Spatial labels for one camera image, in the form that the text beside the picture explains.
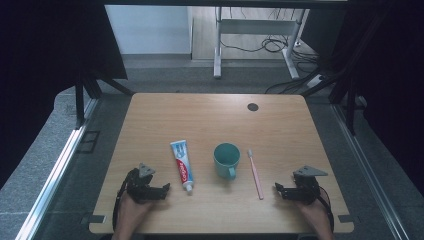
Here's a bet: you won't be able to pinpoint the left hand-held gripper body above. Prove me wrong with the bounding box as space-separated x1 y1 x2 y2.
124 162 162 205

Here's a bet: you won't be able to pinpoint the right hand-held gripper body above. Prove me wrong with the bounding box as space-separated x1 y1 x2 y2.
292 165 329 205

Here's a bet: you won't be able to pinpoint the red and white toothpaste tube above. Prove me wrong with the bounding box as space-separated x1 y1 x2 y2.
169 139 195 196

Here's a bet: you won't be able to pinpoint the person's right hand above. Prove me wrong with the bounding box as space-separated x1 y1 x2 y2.
294 199 331 232

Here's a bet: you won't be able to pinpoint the pink toothbrush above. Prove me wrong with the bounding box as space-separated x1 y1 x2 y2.
246 148 265 201

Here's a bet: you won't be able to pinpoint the teal cup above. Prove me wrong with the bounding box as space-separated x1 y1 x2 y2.
213 142 241 181

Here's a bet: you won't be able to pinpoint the black metal stand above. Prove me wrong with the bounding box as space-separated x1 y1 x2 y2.
301 63 368 136
74 73 135 130

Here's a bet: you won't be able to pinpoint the white power strip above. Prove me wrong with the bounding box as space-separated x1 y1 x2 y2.
306 73 326 89

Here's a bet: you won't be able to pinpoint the black curtain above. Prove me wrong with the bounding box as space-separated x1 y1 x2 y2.
301 0 424 198
0 0 128 189

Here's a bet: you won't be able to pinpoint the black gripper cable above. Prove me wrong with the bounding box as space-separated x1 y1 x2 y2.
318 185 335 232
112 179 130 232

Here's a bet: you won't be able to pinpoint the metal floor rail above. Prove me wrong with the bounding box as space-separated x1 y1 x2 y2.
330 103 406 240
14 97 101 240

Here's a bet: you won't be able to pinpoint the black floor cables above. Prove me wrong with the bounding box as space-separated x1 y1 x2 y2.
219 8 323 95

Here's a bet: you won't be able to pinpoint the white desk frame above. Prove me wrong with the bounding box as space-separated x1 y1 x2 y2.
213 6 309 80

